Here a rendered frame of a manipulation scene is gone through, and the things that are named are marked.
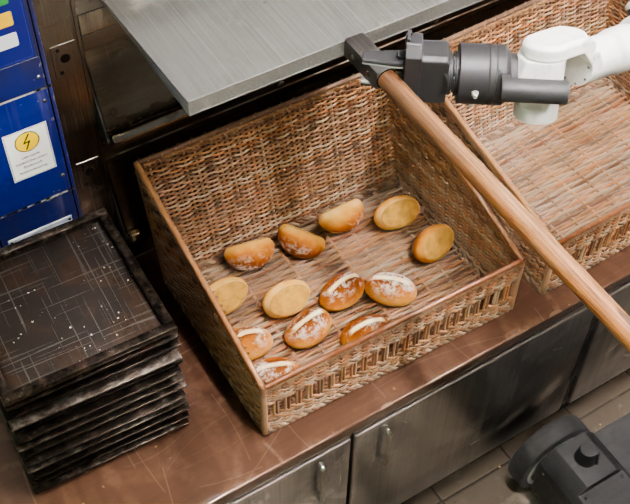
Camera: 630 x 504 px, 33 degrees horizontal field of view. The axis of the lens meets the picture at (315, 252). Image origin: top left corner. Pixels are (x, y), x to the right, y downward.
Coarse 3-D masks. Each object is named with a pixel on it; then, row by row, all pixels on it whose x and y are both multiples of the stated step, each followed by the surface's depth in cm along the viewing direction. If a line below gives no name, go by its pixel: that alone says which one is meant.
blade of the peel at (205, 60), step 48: (144, 0) 168; (192, 0) 168; (240, 0) 168; (288, 0) 168; (336, 0) 168; (384, 0) 169; (432, 0) 169; (480, 0) 169; (144, 48) 158; (192, 48) 161; (240, 48) 161; (288, 48) 161; (336, 48) 159; (192, 96) 154
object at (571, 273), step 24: (384, 72) 154; (408, 96) 150; (432, 120) 148; (456, 144) 145; (456, 168) 145; (480, 168) 142; (480, 192) 142; (504, 192) 139; (504, 216) 139; (528, 216) 137; (528, 240) 136; (552, 240) 134; (552, 264) 133; (576, 264) 132; (576, 288) 131; (600, 288) 130; (600, 312) 128; (624, 312) 128; (624, 336) 126
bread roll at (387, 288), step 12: (372, 276) 203; (384, 276) 202; (396, 276) 201; (372, 288) 202; (384, 288) 201; (396, 288) 201; (408, 288) 201; (384, 300) 202; (396, 300) 201; (408, 300) 202
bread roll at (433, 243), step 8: (440, 224) 210; (424, 232) 208; (432, 232) 208; (440, 232) 208; (448, 232) 210; (416, 240) 208; (424, 240) 207; (432, 240) 207; (440, 240) 209; (448, 240) 210; (416, 248) 207; (424, 248) 206; (432, 248) 208; (440, 248) 209; (448, 248) 210; (416, 256) 207; (424, 256) 207; (432, 256) 208; (440, 256) 209
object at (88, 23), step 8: (80, 0) 168; (88, 0) 168; (96, 0) 168; (80, 8) 167; (88, 8) 167; (96, 8) 167; (104, 8) 167; (80, 16) 166; (88, 16) 166; (96, 16) 167; (104, 16) 168; (112, 16) 169; (80, 24) 167; (88, 24) 168; (96, 24) 168; (104, 24) 169; (112, 24) 170; (80, 32) 168; (88, 32) 169
